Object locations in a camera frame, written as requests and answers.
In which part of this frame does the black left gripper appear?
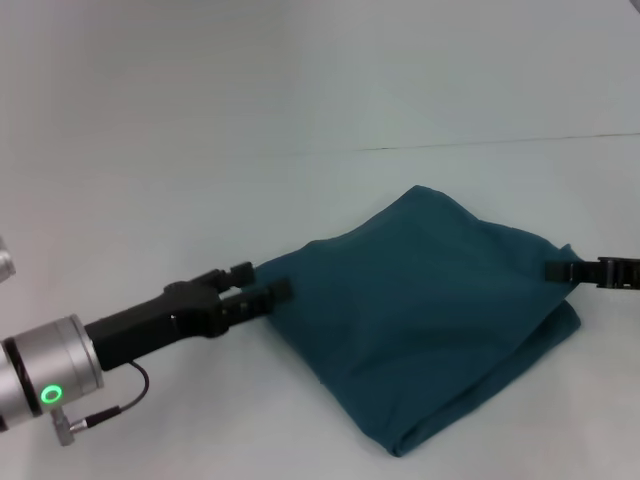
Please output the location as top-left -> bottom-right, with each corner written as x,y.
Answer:
83,260 -> 294,372

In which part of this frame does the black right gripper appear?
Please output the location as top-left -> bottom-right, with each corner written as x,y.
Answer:
543,255 -> 640,292

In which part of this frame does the teal blue shirt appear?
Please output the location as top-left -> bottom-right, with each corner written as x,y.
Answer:
253,184 -> 584,445

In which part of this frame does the dark red left arm cable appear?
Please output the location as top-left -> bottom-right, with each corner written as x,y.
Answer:
82,360 -> 150,429

